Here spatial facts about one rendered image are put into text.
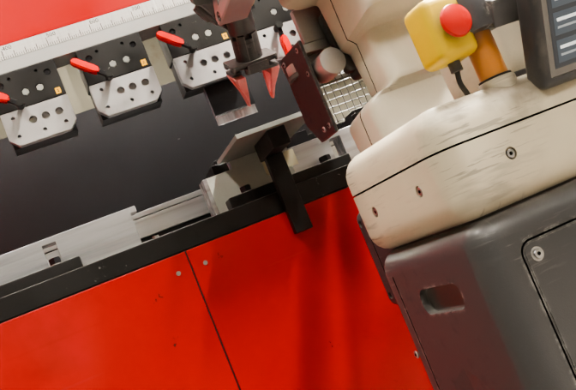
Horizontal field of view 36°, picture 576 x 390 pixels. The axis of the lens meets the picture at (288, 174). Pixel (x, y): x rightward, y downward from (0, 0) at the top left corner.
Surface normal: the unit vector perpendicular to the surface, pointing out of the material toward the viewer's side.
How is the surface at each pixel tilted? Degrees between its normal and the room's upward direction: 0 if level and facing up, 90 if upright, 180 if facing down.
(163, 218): 90
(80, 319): 90
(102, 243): 90
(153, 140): 90
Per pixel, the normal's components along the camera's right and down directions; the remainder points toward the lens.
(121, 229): 0.21, -0.19
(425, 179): -0.88, 0.33
